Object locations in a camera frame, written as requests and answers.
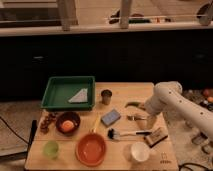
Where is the silver metal fork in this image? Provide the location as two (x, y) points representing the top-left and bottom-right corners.
(127, 115), (146, 121)

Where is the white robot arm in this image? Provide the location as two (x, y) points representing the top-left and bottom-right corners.
(144, 81), (213, 141)

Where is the dark red bowl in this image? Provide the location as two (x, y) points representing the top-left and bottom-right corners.
(55, 112), (81, 136)

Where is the dark metal cup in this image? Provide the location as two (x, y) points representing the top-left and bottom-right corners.
(101, 89), (112, 105)

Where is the folded grey cloth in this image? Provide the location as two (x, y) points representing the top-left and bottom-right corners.
(68, 88), (88, 103)

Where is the blue sponge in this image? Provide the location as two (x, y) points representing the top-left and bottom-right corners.
(101, 109), (121, 126)

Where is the green plastic tray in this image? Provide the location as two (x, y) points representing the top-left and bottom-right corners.
(41, 76), (95, 111)

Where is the black dish brush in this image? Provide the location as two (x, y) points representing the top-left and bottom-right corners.
(107, 129), (151, 140)

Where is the orange fruit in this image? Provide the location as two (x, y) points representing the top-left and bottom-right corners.
(61, 120), (74, 132)

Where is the brown dried food pile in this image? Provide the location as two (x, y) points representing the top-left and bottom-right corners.
(40, 113), (56, 134)

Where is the wooden block with black strip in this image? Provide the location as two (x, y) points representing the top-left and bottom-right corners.
(144, 127), (168, 148)

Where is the white cup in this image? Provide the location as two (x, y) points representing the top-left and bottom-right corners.
(130, 142), (150, 163)

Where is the green plastic cup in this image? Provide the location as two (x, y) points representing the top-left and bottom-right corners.
(43, 141), (59, 159)

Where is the spice jar rack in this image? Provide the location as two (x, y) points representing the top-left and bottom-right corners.
(191, 132), (213, 154)

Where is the black cable left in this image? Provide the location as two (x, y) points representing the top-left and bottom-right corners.
(0, 115), (31, 145)

